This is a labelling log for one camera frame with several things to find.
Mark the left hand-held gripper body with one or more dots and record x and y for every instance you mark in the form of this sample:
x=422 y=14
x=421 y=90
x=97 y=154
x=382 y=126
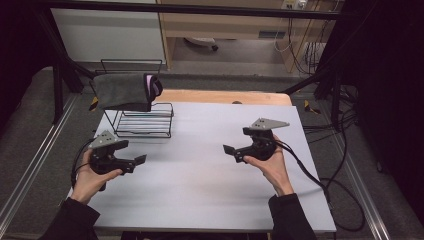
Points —
x=108 y=161

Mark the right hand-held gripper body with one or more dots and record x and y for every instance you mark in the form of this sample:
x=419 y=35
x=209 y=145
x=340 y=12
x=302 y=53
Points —
x=265 y=146

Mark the dark grey towel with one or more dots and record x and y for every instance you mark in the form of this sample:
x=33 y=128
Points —
x=121 y=91

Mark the person's right hand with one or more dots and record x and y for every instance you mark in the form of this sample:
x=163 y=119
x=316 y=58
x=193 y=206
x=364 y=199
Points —
x=276 y=171

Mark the person's left hand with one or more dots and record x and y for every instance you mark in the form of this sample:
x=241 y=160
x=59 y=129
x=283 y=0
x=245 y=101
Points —
x=86 y=183

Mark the white foam board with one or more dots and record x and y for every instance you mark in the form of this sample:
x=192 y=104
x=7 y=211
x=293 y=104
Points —
x=200 y=186

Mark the wooden table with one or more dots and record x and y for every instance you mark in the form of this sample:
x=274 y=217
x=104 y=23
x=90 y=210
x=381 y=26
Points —
x=216 y=96

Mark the yellow black tape strip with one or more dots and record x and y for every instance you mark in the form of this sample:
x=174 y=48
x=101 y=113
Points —
x=94 y=104
x=310 y=107

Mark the black metal stand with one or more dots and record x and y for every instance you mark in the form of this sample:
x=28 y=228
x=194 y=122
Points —
x=336 y=86
x=58 y=90

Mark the white chair base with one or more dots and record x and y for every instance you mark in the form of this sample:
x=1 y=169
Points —
x=200 y=41

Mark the light wooden desk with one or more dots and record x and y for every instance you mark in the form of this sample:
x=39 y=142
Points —
x=226 y=25

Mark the white cabinet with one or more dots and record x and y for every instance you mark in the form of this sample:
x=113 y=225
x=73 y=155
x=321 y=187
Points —
x=106 y=33

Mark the white power strip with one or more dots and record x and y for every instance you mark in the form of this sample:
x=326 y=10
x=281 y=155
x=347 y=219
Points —
x=293 y=4

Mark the aluminium floor rail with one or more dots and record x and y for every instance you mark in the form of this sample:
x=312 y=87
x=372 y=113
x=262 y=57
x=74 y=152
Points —
x=363 y=196
x=40 y=153

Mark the black horizontal frame bar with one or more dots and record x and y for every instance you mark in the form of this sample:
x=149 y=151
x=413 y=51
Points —
x=200 y=9

